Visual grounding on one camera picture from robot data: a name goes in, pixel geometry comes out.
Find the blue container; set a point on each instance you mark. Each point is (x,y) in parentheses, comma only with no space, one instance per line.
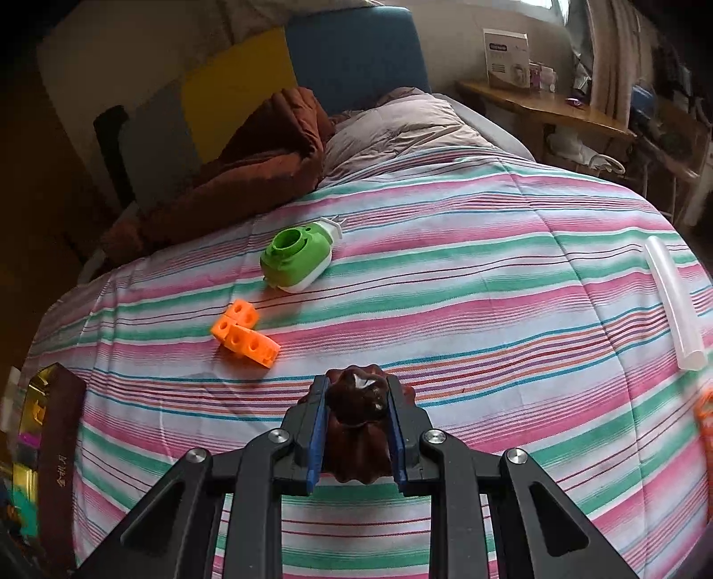
(647,100)

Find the black headboard panel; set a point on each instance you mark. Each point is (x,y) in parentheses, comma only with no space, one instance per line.
(114,156)

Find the wooden desk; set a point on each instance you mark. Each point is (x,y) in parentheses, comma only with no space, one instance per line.
(557,114)

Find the green white round device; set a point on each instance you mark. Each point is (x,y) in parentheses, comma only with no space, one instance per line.
(295,261)

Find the dark brown gift box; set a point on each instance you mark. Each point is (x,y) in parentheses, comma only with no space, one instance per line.
(61,445)

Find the blue headboard panel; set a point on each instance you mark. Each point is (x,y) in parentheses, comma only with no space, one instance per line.
(356,55)

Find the striped bedsheet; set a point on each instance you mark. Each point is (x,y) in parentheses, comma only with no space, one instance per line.
(473,278)

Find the pink bottle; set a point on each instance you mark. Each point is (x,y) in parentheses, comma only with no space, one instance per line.
(543,78)

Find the beige curtain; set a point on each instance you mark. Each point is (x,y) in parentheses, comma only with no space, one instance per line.
(607,50)

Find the brown massage comb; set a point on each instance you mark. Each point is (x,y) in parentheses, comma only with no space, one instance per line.
(356,423)

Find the grey headboard panel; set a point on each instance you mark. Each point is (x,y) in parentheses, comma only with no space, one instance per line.
(161,145)

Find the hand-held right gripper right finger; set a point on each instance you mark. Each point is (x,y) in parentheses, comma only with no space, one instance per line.
(396,440)

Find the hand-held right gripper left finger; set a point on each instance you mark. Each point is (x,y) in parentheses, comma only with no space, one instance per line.
(316,440)

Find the pale pink quilt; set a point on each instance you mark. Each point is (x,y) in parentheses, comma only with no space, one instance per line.
(401,128)

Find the brown quilt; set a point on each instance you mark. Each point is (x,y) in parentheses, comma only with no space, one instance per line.
(250,172)

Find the window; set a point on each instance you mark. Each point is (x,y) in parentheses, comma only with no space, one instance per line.
(548,8)

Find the cluttered wooden side table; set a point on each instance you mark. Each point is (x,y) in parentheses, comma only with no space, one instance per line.
(679,167)

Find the translucent white tube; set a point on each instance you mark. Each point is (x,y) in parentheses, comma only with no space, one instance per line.
(674,306)

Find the purple dotted dome toy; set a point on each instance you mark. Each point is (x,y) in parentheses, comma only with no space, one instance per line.
(28,440)

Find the orange plastic item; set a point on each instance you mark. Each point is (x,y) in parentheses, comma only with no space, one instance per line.
(706,415)

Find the orange holed block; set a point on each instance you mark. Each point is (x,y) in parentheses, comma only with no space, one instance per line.
(250,345)

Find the white printed carton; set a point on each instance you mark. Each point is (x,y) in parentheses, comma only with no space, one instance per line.
(506,58)

